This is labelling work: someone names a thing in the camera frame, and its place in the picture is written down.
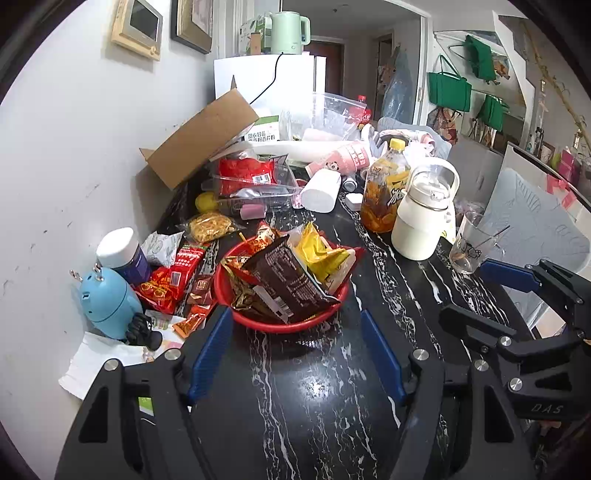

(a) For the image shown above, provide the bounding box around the red gold candy packet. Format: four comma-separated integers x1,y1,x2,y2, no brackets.
132,266,180,314

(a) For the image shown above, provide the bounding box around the dark brown chocolate bar packet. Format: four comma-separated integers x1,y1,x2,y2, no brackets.
243,235,339,323

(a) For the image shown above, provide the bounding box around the yellow snack packet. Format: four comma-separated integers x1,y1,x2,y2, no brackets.
294,222,353,283

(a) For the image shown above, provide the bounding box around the red cartoon candy packet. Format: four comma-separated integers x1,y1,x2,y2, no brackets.
246,221,281,254

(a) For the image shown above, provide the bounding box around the green red date snack bag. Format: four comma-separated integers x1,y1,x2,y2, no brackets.
221,256,273,319

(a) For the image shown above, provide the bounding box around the white red plum drink bag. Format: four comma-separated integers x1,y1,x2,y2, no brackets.
325,247,365,295

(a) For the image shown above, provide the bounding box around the glass mug with cartoon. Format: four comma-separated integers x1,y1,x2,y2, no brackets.
449,212,510,275

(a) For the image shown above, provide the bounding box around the pink green leaflet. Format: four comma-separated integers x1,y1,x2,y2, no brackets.
145,310,184,352

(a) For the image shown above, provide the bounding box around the grey leaf pattern chair cushion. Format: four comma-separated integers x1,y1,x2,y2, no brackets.
484,168,590,273

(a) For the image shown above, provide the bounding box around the red plastic basket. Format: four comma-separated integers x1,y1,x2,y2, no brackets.
213,236,351,334

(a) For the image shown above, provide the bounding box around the cream white kettle jug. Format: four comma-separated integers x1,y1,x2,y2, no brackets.
391,158,460,261

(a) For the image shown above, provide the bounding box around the red sauce sachet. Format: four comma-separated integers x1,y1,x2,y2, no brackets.
167,244,206,301

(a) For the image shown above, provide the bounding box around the blue robot shaped gadget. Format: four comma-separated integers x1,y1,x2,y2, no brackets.
69,264,162,351

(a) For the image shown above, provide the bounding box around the white desiccant packet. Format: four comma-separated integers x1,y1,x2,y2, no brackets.
141,232,183,268

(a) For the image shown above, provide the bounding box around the yellow crispy snack bag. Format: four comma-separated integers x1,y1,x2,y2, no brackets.
182,212,242,244

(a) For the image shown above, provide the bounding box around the blue jar white lid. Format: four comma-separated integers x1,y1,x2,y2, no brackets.
95,227,151,286

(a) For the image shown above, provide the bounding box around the amber drink plastic bottle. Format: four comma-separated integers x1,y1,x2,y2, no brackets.
360,138,411,234

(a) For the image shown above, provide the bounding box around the yellow lemon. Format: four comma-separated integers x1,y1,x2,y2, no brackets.
194,191,218,214

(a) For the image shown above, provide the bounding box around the lower green tote bag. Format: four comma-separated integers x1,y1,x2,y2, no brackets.
477,94,510,131

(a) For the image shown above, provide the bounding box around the green tote bag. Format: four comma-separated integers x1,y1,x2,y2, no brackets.
428,55,472,112
477,94,510,131
449,35,496,83

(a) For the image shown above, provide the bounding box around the clear plastic tray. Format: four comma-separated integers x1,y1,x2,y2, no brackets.
200,155,301,216

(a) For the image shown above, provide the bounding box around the white cylinder container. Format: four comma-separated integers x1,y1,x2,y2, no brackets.
301,169,342,214

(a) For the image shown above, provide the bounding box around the red snack bag in tray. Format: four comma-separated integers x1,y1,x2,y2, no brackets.
218,158,276,197

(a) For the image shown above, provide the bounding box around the pink paper cup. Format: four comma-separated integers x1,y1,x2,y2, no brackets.
305,142,370,178

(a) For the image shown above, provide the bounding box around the brown cardboard box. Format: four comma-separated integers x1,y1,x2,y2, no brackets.
140,89,259,190

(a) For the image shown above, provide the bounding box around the red cola bottle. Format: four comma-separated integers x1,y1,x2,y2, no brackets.
351,95,372,129

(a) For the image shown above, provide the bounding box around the upper green tote bag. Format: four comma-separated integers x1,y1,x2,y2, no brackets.
449,35,496,83

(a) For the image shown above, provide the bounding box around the clear large zip bag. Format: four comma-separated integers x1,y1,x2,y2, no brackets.
315,93,358,140

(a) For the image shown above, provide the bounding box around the green white medicine box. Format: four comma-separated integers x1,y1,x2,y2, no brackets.
245,115,280,143

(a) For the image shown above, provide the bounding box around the white mini fridge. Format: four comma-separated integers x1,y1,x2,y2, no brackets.
204,54,329,139

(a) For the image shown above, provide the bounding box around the brown entrance door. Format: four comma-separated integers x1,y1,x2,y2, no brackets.
304,40,345,95

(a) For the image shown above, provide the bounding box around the green electric kettle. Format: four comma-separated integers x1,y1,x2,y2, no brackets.
270,11,311,55

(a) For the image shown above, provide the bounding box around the framed picture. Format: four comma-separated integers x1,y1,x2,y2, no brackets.
170,0,213,54

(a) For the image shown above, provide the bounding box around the wall intercom panel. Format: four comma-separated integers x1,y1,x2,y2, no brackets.
110,0,163,61

